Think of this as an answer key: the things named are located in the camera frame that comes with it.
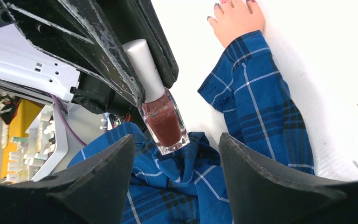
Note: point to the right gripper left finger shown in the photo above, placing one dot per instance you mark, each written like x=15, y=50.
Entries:
x=93, y=191

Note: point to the mannequin hand with painted nails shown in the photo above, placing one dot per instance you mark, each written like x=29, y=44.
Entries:
x=234, y=18

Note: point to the red nail polish bottle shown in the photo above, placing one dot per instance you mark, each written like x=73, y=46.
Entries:
x=159, y=110

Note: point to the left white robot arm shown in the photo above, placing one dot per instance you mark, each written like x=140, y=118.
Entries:
x=32, y=74

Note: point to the blue plaid shirt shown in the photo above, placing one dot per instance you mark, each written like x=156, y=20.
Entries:
x=187, y=186

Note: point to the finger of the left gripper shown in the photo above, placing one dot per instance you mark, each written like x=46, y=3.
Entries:
x=137, y=19
x=76, y=32

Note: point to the yellow box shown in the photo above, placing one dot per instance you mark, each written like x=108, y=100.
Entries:
x=27, y=111

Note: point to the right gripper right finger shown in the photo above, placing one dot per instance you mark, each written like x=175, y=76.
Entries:
x=263, y=191

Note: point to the white tray with bottles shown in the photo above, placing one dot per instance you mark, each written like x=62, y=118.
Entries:
x=37, y=155

